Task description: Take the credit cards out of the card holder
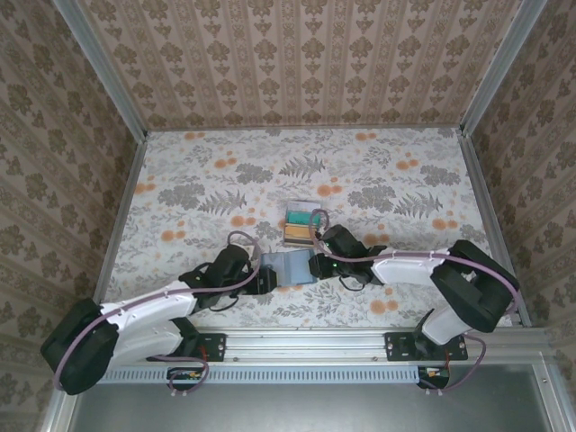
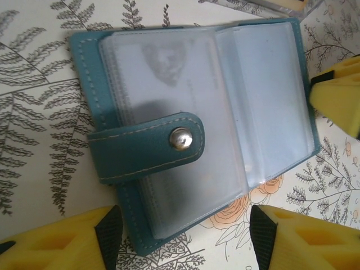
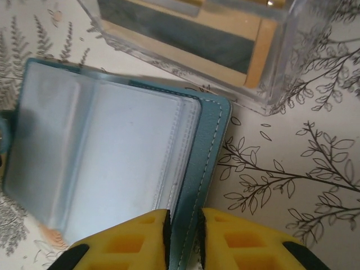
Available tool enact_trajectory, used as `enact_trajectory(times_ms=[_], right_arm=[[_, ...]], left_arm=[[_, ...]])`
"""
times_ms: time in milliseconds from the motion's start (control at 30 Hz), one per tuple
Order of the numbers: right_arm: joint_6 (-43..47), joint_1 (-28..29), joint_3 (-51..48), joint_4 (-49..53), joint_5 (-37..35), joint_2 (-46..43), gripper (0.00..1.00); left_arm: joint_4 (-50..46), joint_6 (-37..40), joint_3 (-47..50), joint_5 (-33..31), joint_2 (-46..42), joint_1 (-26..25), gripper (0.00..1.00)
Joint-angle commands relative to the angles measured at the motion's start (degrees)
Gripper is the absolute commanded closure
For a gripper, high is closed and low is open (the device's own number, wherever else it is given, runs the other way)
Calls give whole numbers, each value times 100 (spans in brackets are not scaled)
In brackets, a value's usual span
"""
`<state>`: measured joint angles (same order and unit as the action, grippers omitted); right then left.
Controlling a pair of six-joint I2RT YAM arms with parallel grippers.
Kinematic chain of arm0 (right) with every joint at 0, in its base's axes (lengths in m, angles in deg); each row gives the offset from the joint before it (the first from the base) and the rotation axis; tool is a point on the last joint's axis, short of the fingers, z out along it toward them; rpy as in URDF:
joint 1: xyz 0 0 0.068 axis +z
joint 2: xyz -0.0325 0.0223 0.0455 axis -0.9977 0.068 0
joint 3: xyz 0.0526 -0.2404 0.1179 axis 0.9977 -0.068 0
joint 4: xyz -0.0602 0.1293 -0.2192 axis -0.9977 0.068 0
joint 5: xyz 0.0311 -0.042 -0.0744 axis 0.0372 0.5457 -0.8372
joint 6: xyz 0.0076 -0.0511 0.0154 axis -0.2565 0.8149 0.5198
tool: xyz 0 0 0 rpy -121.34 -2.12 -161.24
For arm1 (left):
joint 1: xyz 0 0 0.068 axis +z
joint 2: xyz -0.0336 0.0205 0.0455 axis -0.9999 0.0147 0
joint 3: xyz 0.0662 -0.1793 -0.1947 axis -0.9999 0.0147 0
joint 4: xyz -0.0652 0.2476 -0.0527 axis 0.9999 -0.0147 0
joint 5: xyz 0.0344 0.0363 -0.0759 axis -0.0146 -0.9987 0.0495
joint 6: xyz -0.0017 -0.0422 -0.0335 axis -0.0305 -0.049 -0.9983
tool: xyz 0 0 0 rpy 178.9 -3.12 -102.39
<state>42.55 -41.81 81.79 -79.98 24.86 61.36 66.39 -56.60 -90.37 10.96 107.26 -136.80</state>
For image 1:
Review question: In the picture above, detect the black connector module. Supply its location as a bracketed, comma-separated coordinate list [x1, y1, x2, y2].
[416, 364, 451, 389]
[166, 366, 209, 391]

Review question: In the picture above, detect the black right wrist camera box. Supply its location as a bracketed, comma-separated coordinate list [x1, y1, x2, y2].
[309, 253, 339, 283]

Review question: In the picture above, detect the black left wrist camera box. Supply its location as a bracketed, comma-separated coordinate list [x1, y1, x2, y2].
[256, 268, 278, 296]

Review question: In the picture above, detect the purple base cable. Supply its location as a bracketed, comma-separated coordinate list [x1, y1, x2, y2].
[422, 333, 487, 398]
[146, 353, 212, 400]

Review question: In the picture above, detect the blue card holder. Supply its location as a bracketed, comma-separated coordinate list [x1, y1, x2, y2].
[260, 248, 315, 288]

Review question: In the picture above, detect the pale grey card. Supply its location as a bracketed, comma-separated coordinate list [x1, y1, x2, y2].
[287, 197, 321, 212]

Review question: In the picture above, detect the grey metal panel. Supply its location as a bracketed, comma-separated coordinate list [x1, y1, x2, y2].
[71, 364, 553, 432]

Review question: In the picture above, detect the grey slotted cable duct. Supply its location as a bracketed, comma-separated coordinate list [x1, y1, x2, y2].
[96, 366, 422, 384]

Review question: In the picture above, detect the aluminium table side rail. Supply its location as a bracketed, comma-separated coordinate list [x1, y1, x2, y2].
[461, 130, 532, 328]
[92, 132, 149, 311]

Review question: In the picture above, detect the floral table cover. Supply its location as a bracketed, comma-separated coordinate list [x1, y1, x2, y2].
[96, 128, 523, 337]

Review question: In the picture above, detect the aluminium frame post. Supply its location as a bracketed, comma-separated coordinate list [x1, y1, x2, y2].
[57, 0, 149, 140]
[458, 0, 548, 136]

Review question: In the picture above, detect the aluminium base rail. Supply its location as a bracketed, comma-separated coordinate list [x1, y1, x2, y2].
[197, 327, 548, 364]

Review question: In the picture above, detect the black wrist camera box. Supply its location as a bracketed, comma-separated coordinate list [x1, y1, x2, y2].
[256, 268, 278, 296]
[309, 253, 339, 283]

